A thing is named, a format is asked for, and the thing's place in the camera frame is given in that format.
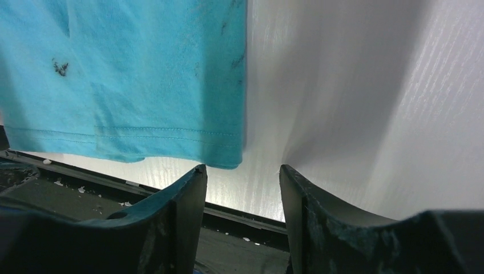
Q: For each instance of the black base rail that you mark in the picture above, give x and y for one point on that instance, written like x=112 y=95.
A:
x=228 y=243

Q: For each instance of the turquoise t-shirt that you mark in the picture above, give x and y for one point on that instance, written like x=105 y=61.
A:
x=125 y=80

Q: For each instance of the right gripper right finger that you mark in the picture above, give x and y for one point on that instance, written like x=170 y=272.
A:
x=328 y=235

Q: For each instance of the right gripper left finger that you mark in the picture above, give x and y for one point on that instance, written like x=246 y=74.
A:
x=158 y=234

